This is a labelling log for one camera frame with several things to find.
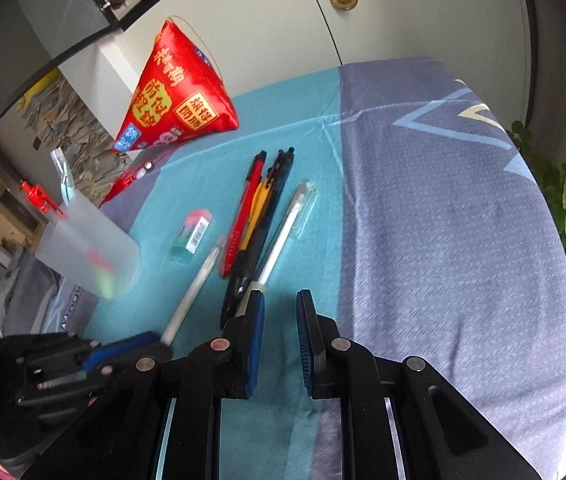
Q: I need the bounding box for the red tassel charm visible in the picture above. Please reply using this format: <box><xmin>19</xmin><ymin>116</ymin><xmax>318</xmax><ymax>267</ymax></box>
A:
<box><xmin>98</xmin><ymin>160</ymin><xmax>159</xmax><ymax>208</ymax></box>

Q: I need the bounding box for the red pen with black clip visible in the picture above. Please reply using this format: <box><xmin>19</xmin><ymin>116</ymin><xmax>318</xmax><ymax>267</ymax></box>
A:
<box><xmin>219</xmin><ymin>150</ymin><xmax>268</xmax><ymax>278</ymax></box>

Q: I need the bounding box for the dark glass cabinet door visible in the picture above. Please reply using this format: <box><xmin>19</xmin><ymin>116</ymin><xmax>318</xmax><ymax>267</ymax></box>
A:
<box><xmin>0</xmin><ymin>0</ymin><xmax>124</xmax><ymax>146</ymax></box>

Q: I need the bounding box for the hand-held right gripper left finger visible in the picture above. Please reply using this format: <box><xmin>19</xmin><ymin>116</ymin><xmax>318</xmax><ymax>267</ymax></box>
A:
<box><xmin>23</xmin><ymin>289</ymin><xmax>268</xmax><ymax>480</ymax></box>

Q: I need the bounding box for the red pyramid pillow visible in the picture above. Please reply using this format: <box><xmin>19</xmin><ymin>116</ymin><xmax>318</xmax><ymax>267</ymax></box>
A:
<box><xmin>113</xmin><ymin>17</ymin><xmax>240</xmax><ymax>153</ymax></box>

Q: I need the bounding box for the light green utility knife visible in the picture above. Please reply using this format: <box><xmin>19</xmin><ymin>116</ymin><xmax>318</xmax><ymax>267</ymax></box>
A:
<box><xmin>90</xmin><ymin>270</ymin><xmax>118</xmax><ymax>298</ymax></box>

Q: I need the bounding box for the clear pen with white refill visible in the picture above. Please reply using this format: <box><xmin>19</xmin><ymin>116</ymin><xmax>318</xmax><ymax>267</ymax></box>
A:
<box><xmin>252</xmin><ymin>179</ymin><xmax>319</xmax><ymax>293</ymax></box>

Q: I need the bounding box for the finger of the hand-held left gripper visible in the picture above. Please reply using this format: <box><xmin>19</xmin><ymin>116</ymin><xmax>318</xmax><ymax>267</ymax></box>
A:
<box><xmin>0</xmin><ymin>331</ymin><xmax>171</xmax><ymax>375</ymax></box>
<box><xmin>15</xmin><ymin>377</ymin><xmax>114</xmax><ymax>413</ymax></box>

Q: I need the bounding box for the translucent plastic cup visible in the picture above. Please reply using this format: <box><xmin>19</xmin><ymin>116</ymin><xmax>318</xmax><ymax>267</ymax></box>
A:
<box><xmin>34</xmin><ymin>191</ymin><xmax>141</xmax><ymax>301</ymax></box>

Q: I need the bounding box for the pink and green eraser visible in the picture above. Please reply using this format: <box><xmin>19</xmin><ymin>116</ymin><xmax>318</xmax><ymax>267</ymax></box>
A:
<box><xmin>170</xmin><ymin>208</ymin><xmax>214</xmax><ymax>263</ymax></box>

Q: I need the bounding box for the yellow pen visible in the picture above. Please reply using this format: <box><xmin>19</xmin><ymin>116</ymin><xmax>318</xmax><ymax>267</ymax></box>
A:
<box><xmin>239</xmin><ymin>180</ymin><xmax>270</xmax><ymax>261</ymax></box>

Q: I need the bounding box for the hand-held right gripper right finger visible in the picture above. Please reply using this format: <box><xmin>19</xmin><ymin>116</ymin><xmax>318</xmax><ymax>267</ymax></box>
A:
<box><xmin>295</xmin><ymin>289</ymin><xmax>544</xmax><ymax>480</ymax></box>

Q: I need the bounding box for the clear capped teal pen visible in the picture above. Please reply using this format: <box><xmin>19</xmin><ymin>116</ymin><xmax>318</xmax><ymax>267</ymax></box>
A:
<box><xmin>50</xmin><ymin>147</ymin><xmax>78</xmax><ymax>207</ymax></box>

